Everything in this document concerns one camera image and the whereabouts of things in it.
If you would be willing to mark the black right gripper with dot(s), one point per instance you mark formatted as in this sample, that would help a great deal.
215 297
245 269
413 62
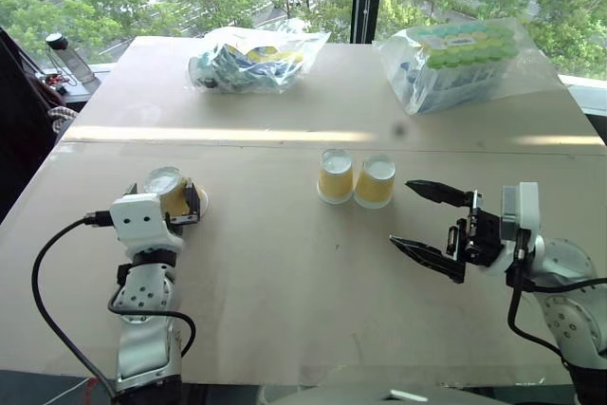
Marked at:
483 239

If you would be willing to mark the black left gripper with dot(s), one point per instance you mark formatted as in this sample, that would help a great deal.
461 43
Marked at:
176 226

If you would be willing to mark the yellow paper cup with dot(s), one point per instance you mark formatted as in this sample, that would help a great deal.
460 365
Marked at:
336 177
375 182
173 194

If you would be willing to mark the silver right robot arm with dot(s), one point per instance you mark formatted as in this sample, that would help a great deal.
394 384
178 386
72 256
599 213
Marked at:
569 324

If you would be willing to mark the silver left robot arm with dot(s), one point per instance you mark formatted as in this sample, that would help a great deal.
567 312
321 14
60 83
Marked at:
142 300

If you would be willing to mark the clear bag of green-capped cups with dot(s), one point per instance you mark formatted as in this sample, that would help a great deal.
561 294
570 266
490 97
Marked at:
455 63

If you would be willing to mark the small red items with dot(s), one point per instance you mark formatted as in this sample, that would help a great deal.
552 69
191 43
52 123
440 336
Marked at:
56 80

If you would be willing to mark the clear bag of blue-yellow packets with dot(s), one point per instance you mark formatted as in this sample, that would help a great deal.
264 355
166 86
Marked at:
251 63

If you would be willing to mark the clear water bottle black lid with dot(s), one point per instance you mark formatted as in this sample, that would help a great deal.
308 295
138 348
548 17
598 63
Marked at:
71 59

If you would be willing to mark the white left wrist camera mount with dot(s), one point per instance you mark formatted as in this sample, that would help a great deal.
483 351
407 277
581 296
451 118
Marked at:
137 222

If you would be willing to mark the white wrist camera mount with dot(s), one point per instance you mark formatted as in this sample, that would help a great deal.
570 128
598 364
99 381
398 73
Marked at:
528 206
137 222

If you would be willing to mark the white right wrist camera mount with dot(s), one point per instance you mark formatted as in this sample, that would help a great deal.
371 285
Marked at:
528 206

